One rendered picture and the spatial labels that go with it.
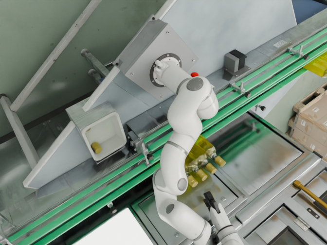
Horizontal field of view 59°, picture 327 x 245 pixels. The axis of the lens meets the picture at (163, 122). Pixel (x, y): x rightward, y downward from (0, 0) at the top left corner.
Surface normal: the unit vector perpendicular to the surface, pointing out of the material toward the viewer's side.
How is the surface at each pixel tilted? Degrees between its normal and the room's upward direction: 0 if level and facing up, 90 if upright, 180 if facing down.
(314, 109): 89
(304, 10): 90
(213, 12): 0
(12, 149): 90
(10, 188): 90
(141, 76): 5
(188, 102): 81
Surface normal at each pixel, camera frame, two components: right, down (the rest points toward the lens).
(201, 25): 0.58, 0.56
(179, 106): -0.36, -0.50
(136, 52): -0.50, -0.32
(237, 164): -0.11, -0.69
